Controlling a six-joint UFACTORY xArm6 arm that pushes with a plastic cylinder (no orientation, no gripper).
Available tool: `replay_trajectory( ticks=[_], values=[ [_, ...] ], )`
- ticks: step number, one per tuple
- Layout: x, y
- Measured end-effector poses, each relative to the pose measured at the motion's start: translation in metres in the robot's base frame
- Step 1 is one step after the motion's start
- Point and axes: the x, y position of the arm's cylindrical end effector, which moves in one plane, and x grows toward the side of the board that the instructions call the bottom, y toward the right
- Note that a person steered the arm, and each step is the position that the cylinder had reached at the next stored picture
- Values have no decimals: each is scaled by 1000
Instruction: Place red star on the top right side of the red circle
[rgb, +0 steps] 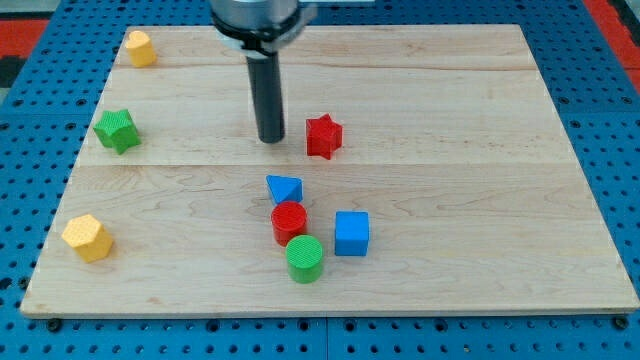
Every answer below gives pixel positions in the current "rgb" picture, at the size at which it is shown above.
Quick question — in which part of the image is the yellow heart block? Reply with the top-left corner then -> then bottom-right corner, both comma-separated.
125,30 -> 157,68

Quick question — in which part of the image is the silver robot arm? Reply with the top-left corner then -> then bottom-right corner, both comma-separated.
210,0 -> 317,144

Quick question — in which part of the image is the yellow hexagon block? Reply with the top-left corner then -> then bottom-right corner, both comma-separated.
61,214 -> 114,263

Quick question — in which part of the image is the red star block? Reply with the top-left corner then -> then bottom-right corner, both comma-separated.
306,113 -> 343,160

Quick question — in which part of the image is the green star block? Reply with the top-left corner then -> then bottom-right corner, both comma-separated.
93,109 -> 141,155

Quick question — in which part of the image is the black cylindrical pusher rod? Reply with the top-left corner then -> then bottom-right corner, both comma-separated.
246,54 -> 285,144

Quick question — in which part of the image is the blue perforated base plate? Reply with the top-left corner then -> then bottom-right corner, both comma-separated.
1,0 -> 639,359

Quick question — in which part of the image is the blue cube block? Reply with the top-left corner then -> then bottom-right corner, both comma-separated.
334,211 -> 370,256

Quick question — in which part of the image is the red cylinder block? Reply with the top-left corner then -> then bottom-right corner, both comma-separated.
271,201 -> 307,247

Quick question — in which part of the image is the blue triangle block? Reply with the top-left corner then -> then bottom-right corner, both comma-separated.
266,175 -> 303,205

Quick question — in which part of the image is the wooden board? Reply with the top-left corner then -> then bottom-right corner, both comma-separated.
20,25 -> 639,319

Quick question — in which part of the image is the green cylinder block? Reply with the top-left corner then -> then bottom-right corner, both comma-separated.
285,235 -> 324,284

